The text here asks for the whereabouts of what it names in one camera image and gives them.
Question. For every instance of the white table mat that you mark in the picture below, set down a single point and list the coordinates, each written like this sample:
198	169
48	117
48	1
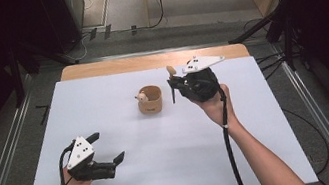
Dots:
163	160

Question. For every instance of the person's right hand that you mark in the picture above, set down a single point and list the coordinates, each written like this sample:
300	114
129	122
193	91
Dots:
217	109

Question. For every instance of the round wooden pen holder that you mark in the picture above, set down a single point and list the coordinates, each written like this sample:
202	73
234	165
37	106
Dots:
151	105

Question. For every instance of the wooden table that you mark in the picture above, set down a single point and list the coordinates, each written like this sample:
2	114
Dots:
134	63

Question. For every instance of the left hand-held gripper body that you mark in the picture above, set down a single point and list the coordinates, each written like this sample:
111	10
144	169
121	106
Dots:
80	154

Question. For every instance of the black cabinet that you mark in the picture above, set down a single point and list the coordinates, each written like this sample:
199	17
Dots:
65	14

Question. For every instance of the black metal stand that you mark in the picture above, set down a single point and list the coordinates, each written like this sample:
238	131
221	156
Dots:
287	38
16	80

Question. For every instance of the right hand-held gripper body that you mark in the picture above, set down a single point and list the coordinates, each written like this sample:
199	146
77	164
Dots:
201	84

